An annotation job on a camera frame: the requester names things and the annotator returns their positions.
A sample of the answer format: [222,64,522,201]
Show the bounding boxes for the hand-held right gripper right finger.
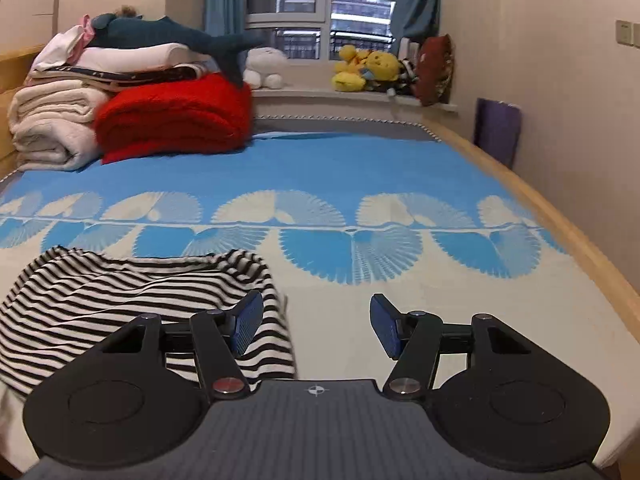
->
[369,293,543,401]

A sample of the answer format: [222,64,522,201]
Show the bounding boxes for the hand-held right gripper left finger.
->
[97,290,265,401]

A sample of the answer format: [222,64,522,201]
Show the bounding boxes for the wide-striped black white shirt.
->
[0,246,298,401]

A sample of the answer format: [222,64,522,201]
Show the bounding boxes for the blue white patterned blanket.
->
[0,132,623,468]

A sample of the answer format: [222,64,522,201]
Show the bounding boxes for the grey mattress pad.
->
[251,114,442,143]

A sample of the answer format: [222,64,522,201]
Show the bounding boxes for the red folded blanket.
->
[94,72,253,165]

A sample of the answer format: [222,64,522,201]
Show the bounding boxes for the purple folded board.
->
[472,97,524,169]

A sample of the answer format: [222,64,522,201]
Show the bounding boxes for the white window sill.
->
[250,86,459,117]

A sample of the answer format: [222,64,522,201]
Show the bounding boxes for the black white striped plush toy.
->
[386,57,420,99]

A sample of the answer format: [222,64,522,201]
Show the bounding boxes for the yellow duck plush toy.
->
[332,45,375,93]

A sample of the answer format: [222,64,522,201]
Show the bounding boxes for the yellow bear plush toy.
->
[361,50,404,94]

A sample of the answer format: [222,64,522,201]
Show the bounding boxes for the dark red cushion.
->
[414,34,456,107]

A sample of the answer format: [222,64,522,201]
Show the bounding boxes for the dark-banded folded blanket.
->
[27,61,211,93]

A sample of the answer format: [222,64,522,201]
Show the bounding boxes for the white fluffy folded blanket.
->
[9,85,115,172]

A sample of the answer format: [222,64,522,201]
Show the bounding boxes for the white smooth folded blanket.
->
[74,42,202,70]

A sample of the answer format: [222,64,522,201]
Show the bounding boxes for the teal shark plush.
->
[90,12,268,86]

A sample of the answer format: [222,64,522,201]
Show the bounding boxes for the window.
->
[244,0,402,63]

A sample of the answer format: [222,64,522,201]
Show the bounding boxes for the white pink folded cloth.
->
[31,15,96,73]

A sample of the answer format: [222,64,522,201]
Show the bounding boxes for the wooden headboard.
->
[0,42,52,178]

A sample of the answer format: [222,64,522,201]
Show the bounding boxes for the wooden bed frame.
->
[422,119,640,326]

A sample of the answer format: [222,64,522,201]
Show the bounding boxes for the beige wall switch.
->
[614,19,640,49]

